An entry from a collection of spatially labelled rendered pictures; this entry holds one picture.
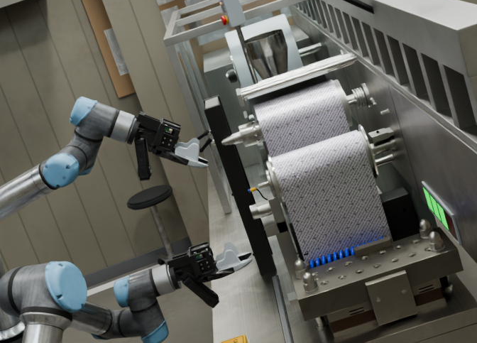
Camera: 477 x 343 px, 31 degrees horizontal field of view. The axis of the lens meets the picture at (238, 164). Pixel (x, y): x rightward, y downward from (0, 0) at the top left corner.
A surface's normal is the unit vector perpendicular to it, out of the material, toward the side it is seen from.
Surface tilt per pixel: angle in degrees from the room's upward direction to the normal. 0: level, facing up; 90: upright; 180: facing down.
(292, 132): 92
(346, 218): 90
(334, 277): 0
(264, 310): 0
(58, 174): 90
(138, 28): 90
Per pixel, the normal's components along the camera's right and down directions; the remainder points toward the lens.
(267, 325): -0.31, -0.92
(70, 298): 0.86, -0.28
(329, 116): 0.05, 0.29
